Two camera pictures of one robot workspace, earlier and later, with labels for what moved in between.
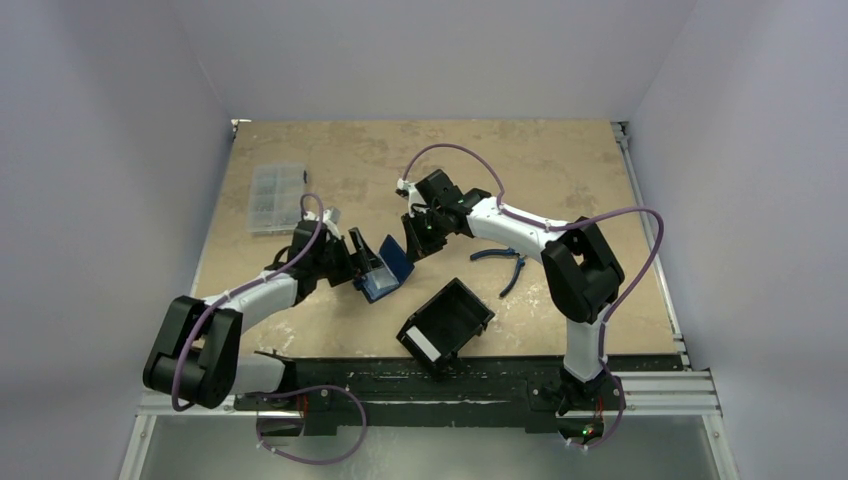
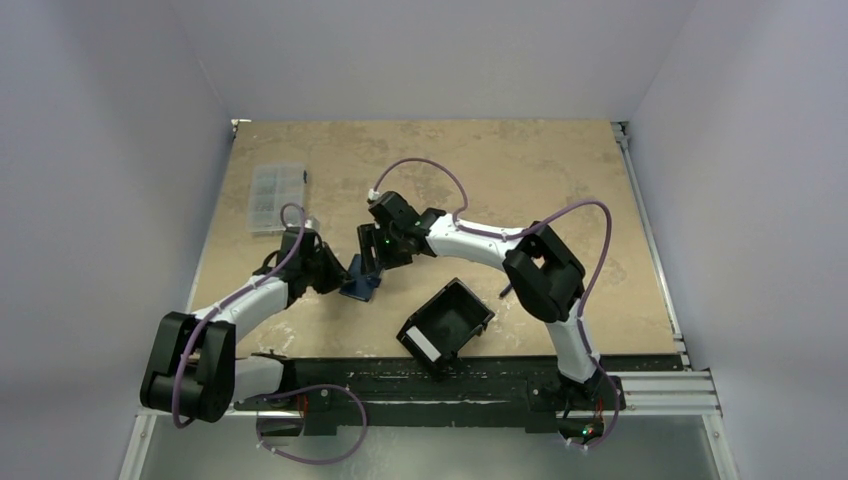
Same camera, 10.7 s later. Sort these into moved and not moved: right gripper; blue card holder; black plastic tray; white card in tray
Moved: blue card holder; right gripper
Not moved: black plastic tray; white card in tray
